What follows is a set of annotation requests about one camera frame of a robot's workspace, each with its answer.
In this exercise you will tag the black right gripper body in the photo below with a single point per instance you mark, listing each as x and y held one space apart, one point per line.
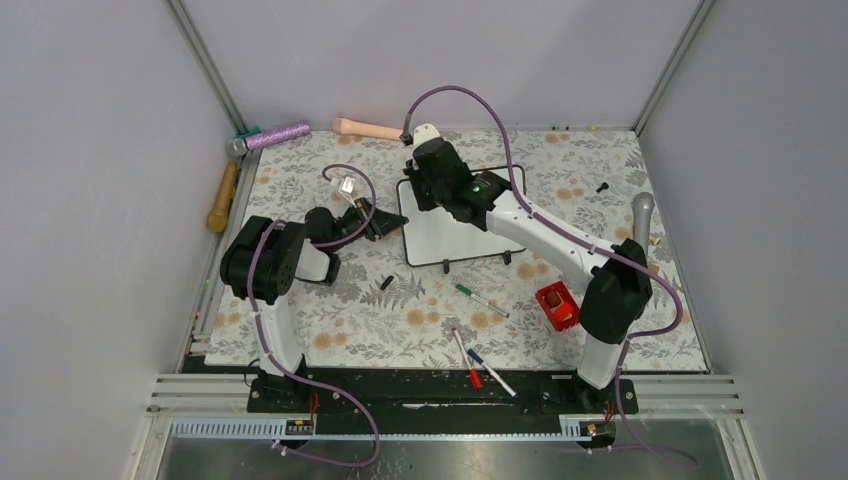
427 195

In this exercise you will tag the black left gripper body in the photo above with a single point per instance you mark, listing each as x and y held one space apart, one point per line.
354 221

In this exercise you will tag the black marker cap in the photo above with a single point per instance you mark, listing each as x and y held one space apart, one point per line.
386 282

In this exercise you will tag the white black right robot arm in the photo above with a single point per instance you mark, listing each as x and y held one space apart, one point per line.
616 288

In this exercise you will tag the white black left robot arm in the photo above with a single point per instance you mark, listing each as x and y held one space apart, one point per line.
268 256

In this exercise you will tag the small black-framed whiteboard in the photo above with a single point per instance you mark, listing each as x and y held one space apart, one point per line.
435 238

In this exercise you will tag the peach toy microphone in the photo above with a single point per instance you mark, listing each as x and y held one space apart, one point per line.
345 126

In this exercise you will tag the green capped marker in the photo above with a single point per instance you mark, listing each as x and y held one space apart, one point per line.
477 298

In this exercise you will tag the gold toy microphone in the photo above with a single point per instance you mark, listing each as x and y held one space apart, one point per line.
218 217

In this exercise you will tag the purple glitter microphone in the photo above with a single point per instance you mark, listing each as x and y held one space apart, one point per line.
257 139

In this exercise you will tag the blue capped marker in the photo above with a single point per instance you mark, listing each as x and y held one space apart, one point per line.
495 375

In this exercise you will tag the floral table mat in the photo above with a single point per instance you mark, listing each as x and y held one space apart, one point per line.
353 323

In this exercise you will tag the brown cylinder in box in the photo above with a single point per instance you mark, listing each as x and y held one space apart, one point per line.
552 300

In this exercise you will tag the red capped marker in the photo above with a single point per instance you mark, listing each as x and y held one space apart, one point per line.
473 374

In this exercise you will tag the red plastic box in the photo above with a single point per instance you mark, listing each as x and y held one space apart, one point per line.
566 315

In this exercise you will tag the silver toy microphone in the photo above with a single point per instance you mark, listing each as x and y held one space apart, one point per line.
642 206

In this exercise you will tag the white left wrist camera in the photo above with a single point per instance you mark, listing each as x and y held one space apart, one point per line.
346 188

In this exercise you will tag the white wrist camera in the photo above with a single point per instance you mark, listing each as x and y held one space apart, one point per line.
420 135
346 188

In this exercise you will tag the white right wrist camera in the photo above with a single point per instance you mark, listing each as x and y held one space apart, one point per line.
420 135

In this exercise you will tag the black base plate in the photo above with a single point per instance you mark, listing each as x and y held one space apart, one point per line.
436 401

